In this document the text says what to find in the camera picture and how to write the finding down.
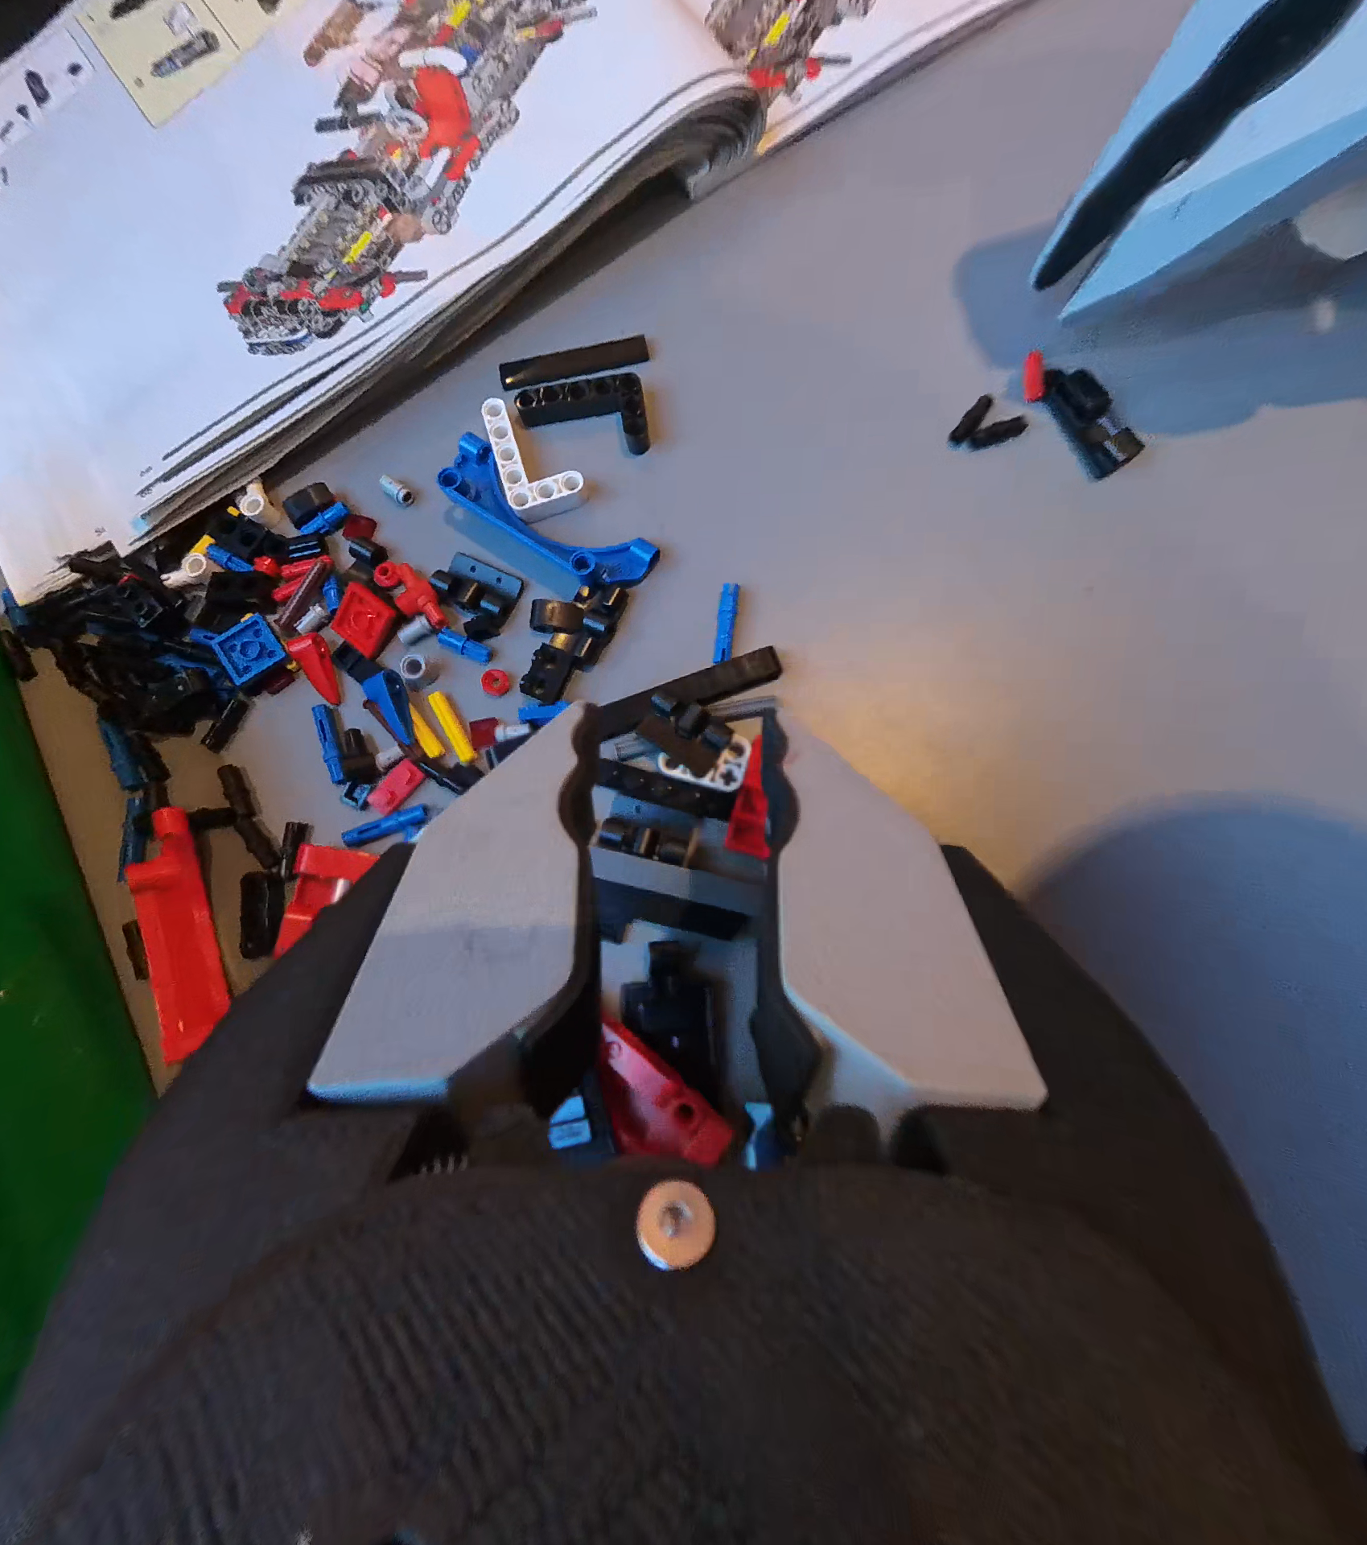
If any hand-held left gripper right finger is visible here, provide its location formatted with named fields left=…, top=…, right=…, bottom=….
left=751, top=710, right=1048, bottom=1136

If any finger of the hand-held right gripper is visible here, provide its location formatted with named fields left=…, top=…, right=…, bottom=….
left=1056, top=0, right=1367, bottom=325
left=1030, top=0, right=1312, bottom=291

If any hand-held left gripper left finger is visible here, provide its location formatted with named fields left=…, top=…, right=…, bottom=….
left=307, top=702, right=604, bottom=1120

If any pile of toy building bricks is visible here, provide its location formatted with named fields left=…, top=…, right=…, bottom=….
left=1, top=476, right=786, bottom=1167

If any black connector block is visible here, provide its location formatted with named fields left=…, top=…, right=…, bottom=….
left=1042, top=367, right=1145, bottom=483

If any building instruction booklet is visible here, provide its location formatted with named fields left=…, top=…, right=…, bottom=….
left=0, top=0, right=1040, bottom=605

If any grey desk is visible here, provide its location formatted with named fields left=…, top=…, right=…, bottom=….
left=0, top=0, right=1367, bottom=1450

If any blue curved arch panel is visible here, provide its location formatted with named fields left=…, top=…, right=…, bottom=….
left=437, top=431, right=660, bottom=591

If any white L-shaped beam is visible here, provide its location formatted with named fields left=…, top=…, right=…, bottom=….
left=480, top=398, right=588, bottom=523

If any black L-shaped beam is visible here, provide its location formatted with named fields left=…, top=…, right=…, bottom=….
left=514, top=372, right=651, bottom=457

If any black flat strip piece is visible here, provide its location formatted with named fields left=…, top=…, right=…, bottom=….
left=500, top=335, right=651, bottom=388

